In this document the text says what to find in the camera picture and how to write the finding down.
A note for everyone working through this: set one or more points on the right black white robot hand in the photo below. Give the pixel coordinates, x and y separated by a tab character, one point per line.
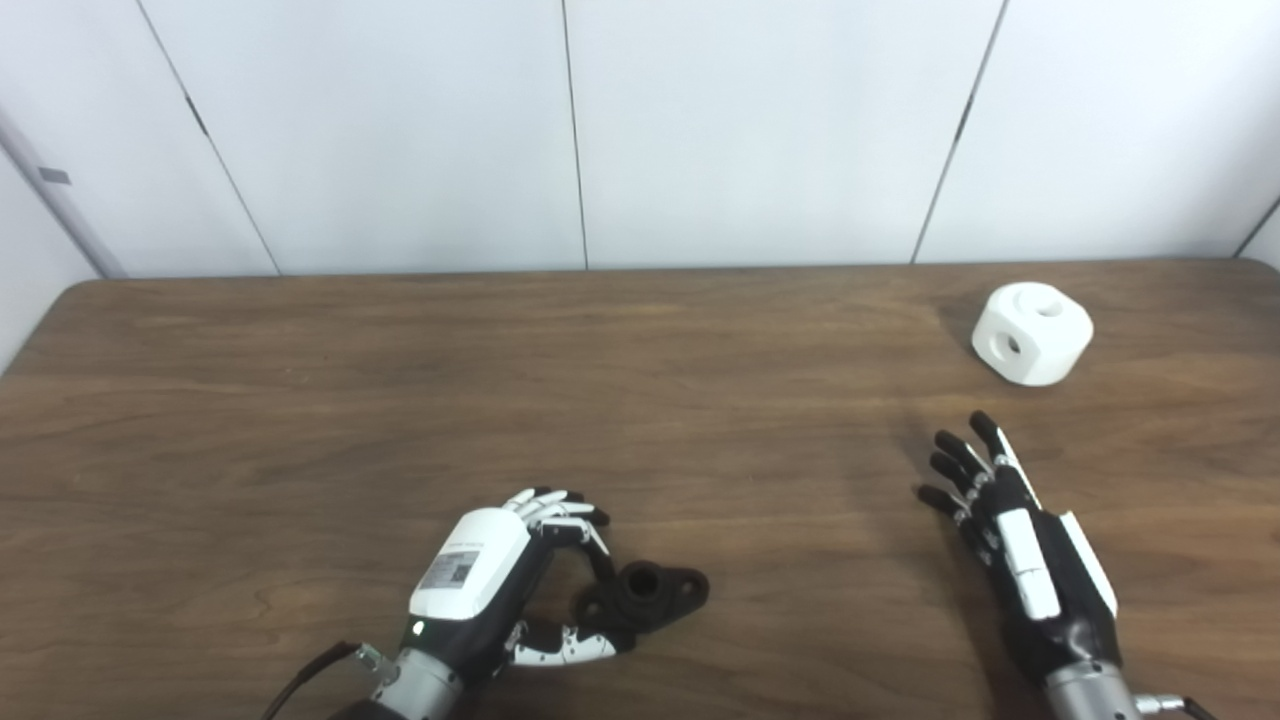
1040	580

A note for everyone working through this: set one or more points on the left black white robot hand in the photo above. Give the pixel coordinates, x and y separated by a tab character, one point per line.
470	560

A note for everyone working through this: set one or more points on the black plastic holder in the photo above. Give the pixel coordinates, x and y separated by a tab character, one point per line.
650	600

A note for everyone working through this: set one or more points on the white plastic block with holes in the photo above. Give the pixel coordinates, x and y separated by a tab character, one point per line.
1045	340

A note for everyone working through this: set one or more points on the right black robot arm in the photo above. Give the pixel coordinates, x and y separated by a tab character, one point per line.
1090	695

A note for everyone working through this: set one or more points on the small grey wall tag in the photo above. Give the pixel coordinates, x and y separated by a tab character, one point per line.
54	176

